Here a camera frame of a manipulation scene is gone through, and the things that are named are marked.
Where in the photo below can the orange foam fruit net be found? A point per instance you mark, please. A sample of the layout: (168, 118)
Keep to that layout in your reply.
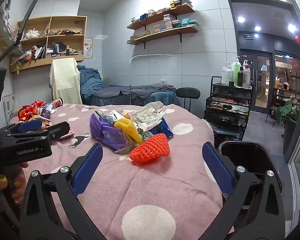
(150, 148)

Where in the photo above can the small black box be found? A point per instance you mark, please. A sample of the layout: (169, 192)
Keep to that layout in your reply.
(231, 83)

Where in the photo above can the blue snack packet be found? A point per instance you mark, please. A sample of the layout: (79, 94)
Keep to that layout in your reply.
(165, 128)

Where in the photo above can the glass double door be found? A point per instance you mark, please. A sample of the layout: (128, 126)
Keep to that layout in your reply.
(256, 80)

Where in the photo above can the brown snack cup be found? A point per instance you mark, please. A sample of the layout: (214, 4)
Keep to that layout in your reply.
(57, 102)

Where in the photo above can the pink polka dot blanket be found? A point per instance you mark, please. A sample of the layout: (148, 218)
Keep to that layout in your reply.
(140, 180)

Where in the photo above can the potted green plant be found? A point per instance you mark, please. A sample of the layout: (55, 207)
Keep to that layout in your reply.
(287, 110)

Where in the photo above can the green white wrapper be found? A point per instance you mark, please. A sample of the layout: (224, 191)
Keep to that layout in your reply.
(112, 116)

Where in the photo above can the white wall notice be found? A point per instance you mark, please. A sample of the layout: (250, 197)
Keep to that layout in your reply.
(9, 105)

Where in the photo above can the blue crumpled blanket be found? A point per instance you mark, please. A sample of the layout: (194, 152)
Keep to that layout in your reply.
(90, 80)

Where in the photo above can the dark printed packet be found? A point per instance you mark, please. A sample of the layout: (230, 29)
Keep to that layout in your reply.
(46, 113)

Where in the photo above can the red patterned wrapper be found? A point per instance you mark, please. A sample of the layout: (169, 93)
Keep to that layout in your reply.
(27, 111)

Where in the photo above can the glass sliding door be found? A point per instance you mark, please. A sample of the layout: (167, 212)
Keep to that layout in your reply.
(297, 105)

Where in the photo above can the green pump bottle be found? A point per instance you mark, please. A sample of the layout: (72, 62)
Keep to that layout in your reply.
(236, 72)

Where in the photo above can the small wall poster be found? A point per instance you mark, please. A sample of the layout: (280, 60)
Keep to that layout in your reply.
(88, 48)

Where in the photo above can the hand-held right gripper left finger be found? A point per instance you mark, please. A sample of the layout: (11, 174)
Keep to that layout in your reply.
(88, 171)

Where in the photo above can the wooden cubby shelf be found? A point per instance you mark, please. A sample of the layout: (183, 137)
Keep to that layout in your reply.
(50, 61)

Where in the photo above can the cream cloth on chair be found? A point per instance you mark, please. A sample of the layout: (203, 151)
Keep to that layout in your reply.
(65, 80)

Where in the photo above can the purple plastic packet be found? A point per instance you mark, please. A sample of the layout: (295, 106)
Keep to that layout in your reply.
(107, 133)

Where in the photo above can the yellow foam fruit net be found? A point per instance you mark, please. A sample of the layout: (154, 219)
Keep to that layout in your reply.
(127, 127)

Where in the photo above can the black round stool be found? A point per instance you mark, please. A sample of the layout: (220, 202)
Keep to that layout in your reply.
(188, 92)

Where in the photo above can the wooden wall shelf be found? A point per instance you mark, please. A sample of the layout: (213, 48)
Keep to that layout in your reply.
(165, 31)
(165, 15)

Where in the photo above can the dark brown bottle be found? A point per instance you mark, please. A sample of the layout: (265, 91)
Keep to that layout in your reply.
(240, 78)

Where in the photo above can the wall shelves with boxes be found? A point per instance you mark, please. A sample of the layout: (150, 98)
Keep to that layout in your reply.
(172, 22)

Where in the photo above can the teal wrapper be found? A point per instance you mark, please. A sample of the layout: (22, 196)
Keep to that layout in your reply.
(146, 135)

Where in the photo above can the wooden bar stool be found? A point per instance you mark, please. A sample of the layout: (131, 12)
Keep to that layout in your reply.
(272, 113)

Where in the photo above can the row of small boxes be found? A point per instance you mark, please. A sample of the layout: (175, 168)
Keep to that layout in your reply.
(176, 3)

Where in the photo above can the white curved wall rail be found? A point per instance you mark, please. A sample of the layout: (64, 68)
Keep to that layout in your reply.
(150, 55)

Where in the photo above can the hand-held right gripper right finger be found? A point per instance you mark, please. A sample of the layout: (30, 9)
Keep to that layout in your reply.
(218, 170)

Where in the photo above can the red hanging lantern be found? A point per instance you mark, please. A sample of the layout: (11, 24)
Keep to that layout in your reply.
(297, 38)

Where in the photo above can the wooden counter table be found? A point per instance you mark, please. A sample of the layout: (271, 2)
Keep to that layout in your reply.
(287, 91)

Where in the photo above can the green exit sign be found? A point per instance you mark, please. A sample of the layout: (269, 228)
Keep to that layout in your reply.
(248, 37)

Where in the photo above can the black tiered cart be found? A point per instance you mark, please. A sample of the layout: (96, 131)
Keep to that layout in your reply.
(227, 110)

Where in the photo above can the white helmet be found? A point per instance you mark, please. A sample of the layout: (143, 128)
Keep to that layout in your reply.
(286, 86)

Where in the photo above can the clear plastic bottle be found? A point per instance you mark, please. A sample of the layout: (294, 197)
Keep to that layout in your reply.
(246, 77)

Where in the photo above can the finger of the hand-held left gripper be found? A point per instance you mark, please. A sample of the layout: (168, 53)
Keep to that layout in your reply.
(30, 126)
(60, 130)

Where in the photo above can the black trash bin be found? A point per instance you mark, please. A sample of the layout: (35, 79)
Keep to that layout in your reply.
(245, 155)

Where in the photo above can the silver foil wrapper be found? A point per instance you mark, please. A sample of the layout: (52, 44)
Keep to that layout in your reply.
(147, 117)

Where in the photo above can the white pump bottle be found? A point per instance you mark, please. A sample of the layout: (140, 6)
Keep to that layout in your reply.
(227, 75)

